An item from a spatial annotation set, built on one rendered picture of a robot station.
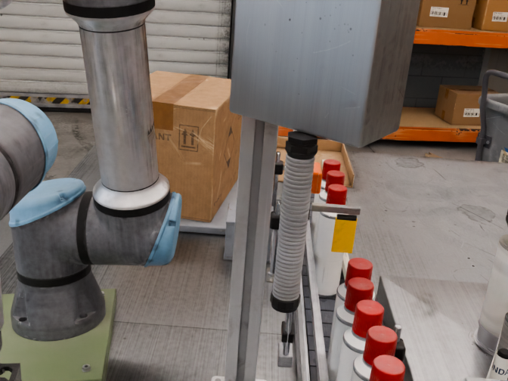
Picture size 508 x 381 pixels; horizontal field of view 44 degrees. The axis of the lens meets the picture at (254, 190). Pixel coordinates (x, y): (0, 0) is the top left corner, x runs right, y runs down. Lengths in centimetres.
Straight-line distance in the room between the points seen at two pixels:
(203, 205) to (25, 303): 52
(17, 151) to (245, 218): 39
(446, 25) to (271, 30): 431
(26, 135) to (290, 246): 32
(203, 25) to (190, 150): 381
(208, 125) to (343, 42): 77
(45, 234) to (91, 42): 31
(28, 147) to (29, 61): 480
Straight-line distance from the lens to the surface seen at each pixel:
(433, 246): 152
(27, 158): 50
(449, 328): 114
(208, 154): 138
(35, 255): 101
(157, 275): 127
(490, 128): 332
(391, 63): 65
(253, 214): 81
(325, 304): 113
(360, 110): 62
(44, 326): 105
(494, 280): 105
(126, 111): 87
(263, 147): 76
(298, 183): 66
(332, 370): 85
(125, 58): 84
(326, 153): 203
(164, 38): 516
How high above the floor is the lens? 148
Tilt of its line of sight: 23 degrees down
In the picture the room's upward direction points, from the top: 4 degrees clockwise
